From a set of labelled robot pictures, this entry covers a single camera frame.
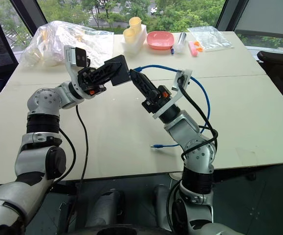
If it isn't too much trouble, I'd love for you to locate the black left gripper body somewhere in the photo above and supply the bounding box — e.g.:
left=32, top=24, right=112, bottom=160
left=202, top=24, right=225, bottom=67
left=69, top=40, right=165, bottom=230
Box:
left=77, top=66, right=107, bottom=96

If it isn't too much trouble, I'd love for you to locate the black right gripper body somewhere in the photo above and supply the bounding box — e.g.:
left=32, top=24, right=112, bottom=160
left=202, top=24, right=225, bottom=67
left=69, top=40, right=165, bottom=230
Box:
left=141, top=86, right=172, bottom=114

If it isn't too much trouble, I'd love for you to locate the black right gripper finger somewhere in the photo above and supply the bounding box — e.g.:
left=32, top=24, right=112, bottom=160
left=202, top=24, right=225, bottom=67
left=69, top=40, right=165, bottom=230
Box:
left=133, top=70, right=161, bottom=95
left=130, top=69, right=152, bottom=100

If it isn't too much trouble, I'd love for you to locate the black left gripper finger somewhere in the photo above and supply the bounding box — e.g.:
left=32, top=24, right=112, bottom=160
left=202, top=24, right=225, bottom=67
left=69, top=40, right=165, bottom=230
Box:
left=93, top=61, right=123, bottom=83

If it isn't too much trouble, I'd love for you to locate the small black box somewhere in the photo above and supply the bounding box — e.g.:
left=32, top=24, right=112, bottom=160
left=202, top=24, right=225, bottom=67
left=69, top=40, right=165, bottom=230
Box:
left=104, top=54, right=132, bottom=87

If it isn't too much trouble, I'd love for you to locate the blue Ethernet cable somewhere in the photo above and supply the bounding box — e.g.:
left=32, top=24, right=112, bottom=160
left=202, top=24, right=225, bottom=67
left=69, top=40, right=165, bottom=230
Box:
left=133, top=64, right=211, bottom=150

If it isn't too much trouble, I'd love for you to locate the white plastic tray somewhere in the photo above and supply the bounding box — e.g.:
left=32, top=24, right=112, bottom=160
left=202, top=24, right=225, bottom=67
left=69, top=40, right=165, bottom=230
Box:
left=121, top=23, right=148, bottom=58

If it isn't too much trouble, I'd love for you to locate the pale yellow cup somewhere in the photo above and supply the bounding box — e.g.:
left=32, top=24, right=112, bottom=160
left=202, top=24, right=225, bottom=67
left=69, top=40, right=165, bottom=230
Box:
left=128, top=17, right=143, bottom=34
left=123, top=27, right=138, bottom=45

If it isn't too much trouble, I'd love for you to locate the pink bowl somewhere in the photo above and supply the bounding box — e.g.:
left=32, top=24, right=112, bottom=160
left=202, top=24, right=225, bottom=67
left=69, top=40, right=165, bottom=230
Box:
left=146, top=31, right=175, bottom=50

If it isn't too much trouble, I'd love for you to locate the large clear plastic bag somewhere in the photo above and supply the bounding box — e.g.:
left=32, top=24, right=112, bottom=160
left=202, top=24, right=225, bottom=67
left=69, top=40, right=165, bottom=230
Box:
left=20, top=20, right=114, bottom=68

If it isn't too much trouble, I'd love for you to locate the small clear plastic bag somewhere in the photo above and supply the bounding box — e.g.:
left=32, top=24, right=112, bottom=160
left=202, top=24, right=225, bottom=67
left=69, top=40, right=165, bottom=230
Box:
left=187, top=25, right=234, bottom=52

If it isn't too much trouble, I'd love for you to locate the grey rounded shape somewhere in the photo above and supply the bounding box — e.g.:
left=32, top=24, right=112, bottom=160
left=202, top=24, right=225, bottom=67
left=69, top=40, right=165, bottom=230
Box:
left=91, top=188, right=125, bottom=229
left=152, top=184, right=181, bottom=231

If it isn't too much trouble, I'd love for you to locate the black padded chair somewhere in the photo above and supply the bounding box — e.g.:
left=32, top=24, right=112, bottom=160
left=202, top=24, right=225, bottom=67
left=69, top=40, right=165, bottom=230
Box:
left=257, top=50, right=283, bottom=115

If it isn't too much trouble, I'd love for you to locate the grey window blind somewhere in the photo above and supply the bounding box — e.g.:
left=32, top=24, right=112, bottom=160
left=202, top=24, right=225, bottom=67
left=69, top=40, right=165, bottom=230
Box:
left=233, top=0, right=283, bottom=40

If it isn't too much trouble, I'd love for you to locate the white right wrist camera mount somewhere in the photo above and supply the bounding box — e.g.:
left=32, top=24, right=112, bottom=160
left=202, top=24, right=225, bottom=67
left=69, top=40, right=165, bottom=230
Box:
left=152, top=69, right=193, bottom=120

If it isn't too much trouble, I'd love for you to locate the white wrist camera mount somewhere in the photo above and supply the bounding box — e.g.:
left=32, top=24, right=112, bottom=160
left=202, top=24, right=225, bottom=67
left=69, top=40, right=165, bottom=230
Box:
left=64, top=45, right=107, bottom=100
left=152, top=69, right=193, bottom=120

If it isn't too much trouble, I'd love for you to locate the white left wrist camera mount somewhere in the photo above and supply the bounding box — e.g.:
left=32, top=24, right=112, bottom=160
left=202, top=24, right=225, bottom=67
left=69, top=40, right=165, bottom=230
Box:
left=64, top=45, right=107, bottom=100

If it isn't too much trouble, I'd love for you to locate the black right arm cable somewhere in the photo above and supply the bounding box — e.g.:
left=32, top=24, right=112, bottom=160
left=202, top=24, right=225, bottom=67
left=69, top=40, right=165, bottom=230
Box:
left=167, top=75, right=219, bottom=233

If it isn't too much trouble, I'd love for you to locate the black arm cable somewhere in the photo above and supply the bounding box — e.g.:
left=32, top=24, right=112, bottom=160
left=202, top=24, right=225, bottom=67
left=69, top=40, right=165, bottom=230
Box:
left=49, top=105, right=89, bottom=228
left=167, top=75, right=219, bottom=233

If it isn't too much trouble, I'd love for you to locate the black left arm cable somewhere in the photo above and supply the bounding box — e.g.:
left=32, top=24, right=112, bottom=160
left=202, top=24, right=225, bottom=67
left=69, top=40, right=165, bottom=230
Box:
left=49, top=105, right=89, bottom=228

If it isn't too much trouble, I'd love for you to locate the dark window frame post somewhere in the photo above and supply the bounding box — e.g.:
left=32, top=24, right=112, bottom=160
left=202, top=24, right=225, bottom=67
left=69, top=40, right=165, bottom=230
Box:
left=215, top=0, right=251, bottom=32
left=10, top=0, right=47, bottom=37

